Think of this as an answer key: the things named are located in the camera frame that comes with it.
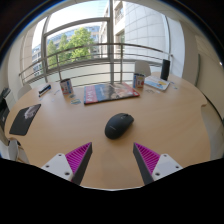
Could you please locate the black computer mouse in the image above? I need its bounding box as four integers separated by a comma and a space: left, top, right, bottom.
104, 112, 135, 140

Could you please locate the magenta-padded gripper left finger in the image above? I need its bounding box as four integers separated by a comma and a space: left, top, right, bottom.
40, 142, 93, 186

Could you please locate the metal railing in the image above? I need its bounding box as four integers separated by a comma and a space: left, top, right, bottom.
18, 42, 174, 84

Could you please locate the blue and white cup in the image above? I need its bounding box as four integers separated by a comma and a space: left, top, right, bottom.
132, 72, 146, 89

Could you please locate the black office printer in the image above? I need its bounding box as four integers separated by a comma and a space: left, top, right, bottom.
0, 87, 11, 131

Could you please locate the light blue booklet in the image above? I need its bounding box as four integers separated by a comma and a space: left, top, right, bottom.
144, 75, 171, 92

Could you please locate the red magazine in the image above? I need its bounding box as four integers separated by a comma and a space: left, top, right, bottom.
83, 82, 141, 106

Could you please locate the black printed mouse pad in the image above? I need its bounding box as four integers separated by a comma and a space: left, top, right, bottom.
9, 103, 42, 137

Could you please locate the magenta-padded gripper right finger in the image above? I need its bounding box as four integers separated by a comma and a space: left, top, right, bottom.
132, 142, 184, 186

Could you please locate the black upright speaker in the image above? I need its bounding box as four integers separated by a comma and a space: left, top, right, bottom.
160, 59, 171, 82

